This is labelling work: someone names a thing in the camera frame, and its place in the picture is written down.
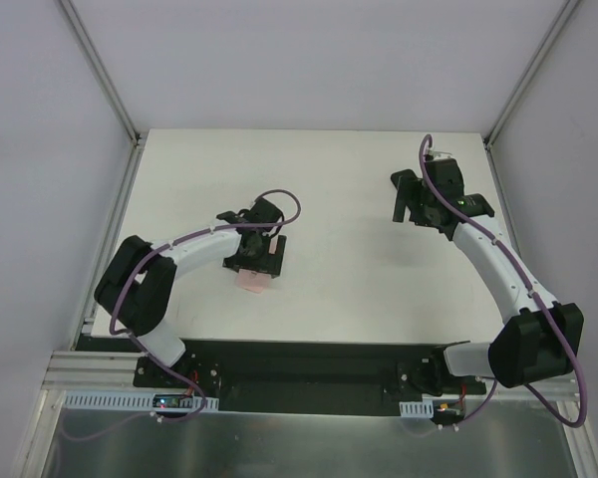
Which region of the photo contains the pink silicone phone case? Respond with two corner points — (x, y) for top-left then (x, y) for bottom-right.
(236, 235), (287, 293)

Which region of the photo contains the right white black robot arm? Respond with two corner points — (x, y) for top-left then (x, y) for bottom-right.
(391, 158), (584, 393)

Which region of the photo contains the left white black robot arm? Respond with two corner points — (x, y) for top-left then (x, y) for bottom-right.
(94, 197), (286, 387)

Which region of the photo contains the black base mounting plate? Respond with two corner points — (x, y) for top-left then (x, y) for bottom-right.
(75, 334), (499, 414)

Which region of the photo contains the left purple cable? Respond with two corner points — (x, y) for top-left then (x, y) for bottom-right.
(108, 188), (301, 424)

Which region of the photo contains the left aluminium frame post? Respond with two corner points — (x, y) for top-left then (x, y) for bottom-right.
(56, 0), (142, 146)

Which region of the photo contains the aluminium frame post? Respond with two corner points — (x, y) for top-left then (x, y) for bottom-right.
(56, 0), (142, 146)
(483, 0), (582, 150)

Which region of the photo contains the right aluminium frame post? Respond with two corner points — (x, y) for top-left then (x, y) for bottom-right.
(483, 0), (582, 150)

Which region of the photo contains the right white cable duct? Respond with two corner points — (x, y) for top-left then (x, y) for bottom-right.
(399, 399), (435, 419)

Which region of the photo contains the white cable duct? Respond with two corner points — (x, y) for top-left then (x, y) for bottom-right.
(399, 399), (435, 419)
(64, 391), (219, 413)

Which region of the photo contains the front aluminium rail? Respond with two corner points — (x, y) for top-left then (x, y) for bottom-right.
(42, 351), (142, 390)

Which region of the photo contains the left white cable duct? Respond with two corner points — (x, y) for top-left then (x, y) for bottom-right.
(64, 391), (219, 413)

